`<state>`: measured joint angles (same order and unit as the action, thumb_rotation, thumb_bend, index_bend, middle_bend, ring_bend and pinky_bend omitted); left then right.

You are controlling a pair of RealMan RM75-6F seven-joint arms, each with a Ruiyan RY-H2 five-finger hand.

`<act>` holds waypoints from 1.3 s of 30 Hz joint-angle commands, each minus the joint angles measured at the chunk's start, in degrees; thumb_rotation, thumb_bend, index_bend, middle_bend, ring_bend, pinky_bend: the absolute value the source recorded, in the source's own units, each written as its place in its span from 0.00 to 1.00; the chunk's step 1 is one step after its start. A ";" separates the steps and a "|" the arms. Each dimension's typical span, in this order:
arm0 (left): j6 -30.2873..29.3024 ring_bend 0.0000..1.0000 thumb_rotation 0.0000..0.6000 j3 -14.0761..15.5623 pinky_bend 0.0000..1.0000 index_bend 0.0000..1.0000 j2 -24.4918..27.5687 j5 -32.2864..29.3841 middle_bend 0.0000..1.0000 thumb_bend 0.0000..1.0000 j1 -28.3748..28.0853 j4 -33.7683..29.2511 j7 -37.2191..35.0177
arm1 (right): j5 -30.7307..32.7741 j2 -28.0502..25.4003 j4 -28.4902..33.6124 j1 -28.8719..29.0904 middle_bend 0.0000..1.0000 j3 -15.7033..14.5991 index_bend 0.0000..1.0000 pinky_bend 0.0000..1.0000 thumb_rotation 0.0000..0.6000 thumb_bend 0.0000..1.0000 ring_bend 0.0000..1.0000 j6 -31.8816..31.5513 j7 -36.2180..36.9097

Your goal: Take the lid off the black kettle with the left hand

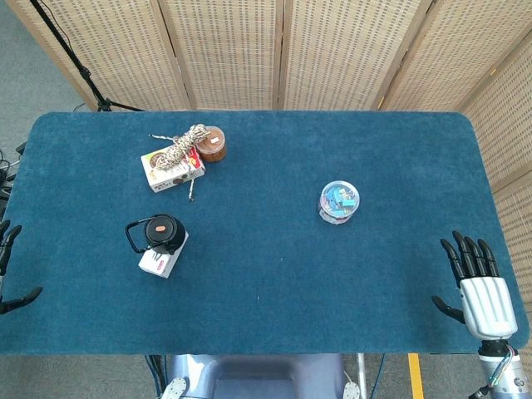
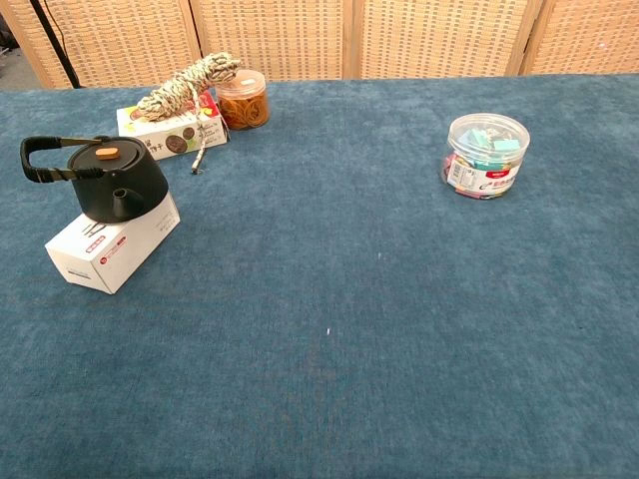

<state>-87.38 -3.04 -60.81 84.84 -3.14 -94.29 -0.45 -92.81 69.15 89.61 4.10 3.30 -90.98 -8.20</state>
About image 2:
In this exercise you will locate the cookie box with biscuit print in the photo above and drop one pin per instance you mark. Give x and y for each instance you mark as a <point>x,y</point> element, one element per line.
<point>165,137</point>

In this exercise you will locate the white cardboard box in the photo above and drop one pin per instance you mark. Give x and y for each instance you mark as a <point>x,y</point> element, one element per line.
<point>115,249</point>

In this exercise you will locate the blue table cloth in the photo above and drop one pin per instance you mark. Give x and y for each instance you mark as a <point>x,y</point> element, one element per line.
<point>324,299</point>

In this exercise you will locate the clear jar of rubber bands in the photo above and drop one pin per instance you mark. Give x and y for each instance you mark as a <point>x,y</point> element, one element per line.
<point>244,105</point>

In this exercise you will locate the clear jar of binder clips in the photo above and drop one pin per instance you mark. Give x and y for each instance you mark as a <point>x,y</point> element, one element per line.
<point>486,159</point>

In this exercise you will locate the black tripod stand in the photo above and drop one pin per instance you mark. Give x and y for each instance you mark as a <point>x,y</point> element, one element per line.
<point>52,37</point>

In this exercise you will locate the woven folding screen, wooden frame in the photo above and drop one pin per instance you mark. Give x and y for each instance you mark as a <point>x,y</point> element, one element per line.
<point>279,35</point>

